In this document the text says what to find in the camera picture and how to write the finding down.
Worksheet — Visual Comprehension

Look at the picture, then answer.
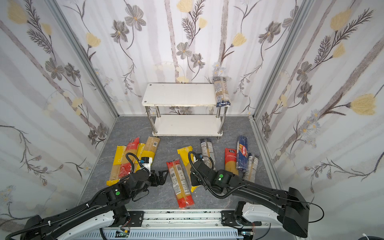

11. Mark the red spaghetti bag with label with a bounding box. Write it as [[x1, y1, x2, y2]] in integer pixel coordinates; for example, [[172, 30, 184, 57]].
[[167, 160, 195, 209]]

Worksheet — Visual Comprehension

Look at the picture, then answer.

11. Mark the yellow-end spaghetti bag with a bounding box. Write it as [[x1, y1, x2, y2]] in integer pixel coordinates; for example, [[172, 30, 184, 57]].
[[178, 146, 197, 193]]

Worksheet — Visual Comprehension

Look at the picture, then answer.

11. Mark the clear spaghetti bag blue end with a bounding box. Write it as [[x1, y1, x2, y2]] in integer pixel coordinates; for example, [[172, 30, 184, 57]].
[[200, 138, 216, 169]]

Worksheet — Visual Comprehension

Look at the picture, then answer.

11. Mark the brown and yellow spaghetti pack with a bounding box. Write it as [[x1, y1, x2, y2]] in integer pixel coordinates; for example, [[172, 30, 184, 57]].
[[142, 137, 161, 161]]

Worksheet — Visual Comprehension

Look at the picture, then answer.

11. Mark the dark blue clear spaghetti bag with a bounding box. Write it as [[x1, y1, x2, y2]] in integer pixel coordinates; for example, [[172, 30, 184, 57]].
[[213, 76, 231, 108]]

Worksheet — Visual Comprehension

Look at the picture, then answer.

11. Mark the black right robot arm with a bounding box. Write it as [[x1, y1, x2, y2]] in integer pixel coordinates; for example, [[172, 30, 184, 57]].
[[188, 151, 310, 238]]

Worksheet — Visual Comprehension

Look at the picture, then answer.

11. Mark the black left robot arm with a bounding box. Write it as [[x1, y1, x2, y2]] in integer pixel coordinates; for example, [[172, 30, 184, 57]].
[[5, 160, 169, 240]]

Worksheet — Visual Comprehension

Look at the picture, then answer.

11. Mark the dark blue Barilla pasta box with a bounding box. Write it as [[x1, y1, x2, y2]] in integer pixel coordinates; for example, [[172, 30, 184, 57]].
[[236, 135, 248, 173]]

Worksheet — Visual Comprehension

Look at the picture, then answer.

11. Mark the white two-tier shelf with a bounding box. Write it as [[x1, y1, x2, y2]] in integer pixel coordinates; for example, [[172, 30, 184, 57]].
[[142, 83, 229, 138]]

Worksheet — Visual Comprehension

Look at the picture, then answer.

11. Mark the red clear spaghetti bag left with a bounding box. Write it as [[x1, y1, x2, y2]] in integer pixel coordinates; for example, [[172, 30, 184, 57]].
[[119, 137, 140, 179]]

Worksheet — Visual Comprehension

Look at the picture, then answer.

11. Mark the yellow Pastatime spaghetti bag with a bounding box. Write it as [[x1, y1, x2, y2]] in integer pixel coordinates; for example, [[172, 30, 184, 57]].
[[134, 143, 146, 173]]

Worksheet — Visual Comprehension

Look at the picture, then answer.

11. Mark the red spaghetti bag right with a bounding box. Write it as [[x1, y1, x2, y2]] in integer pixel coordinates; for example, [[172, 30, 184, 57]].
[[225, 148, 239, 176]]

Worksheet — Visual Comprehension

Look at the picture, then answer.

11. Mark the yellow spaghetti bag far left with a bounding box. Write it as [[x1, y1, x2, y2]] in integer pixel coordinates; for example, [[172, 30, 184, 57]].
[[106, 146, 126, 186]]

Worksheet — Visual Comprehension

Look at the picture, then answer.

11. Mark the clear spaghetti bag far right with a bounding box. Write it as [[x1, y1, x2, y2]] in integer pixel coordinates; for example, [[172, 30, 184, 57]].
[[243, 154, 259, 183]]

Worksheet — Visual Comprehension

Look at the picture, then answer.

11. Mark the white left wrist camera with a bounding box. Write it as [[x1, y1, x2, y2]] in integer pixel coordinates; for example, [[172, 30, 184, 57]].
[[139, 157, 153, 173]]

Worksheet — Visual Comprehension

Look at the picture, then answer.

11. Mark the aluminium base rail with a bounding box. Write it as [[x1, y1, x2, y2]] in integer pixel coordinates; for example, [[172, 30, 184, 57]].
[[80, 209, 286, 232]]

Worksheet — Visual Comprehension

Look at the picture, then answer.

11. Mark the white slotted cable duct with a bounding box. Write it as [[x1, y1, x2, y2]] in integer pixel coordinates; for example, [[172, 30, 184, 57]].
[[77, 229, 244, 240]]

